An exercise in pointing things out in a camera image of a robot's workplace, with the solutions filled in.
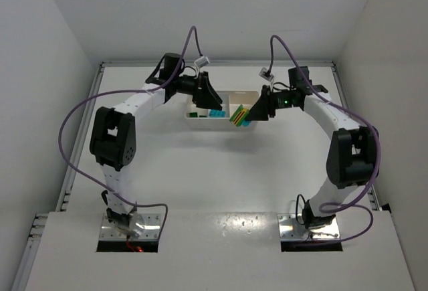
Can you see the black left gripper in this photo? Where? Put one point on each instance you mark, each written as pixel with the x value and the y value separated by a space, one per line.
pixel 202 87

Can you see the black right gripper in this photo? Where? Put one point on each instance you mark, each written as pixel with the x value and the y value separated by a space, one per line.
pixel 266 100

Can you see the bee lego stack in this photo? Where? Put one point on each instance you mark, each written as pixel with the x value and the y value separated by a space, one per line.
pixel 238 118

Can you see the light blue long lego brick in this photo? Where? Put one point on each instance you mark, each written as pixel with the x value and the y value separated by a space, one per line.
pixel 217 114

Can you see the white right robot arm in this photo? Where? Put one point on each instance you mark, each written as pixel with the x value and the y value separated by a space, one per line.
pixel 352 152

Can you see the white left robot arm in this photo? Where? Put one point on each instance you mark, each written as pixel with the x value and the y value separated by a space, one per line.
pixel 113 138

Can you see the white divided container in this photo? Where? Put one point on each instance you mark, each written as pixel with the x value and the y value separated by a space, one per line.
pixel 219 120

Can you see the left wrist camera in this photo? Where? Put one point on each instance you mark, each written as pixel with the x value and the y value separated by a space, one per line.
pixel 201 62

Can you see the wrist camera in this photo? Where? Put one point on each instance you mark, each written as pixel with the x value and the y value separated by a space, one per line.
pixel 201 62
pixel 266 74

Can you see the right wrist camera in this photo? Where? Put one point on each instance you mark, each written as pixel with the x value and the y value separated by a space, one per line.
pixel 266 74

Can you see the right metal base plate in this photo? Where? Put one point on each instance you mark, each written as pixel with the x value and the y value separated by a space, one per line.
pixel 291 230

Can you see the metal base plate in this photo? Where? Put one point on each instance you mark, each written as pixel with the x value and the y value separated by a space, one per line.
pixel 142 227
pixel 291 230

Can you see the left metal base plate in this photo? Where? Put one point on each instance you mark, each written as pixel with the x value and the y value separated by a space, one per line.
pixel 142 227

